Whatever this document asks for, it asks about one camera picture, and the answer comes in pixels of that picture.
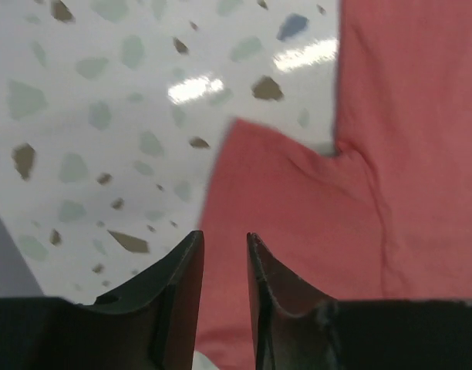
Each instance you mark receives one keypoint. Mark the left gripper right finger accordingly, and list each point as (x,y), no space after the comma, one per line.
(296,326)

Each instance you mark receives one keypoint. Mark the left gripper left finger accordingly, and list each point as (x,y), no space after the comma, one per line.
(148,322)

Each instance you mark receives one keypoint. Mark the red t shirt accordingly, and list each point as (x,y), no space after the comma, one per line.
(390,214)

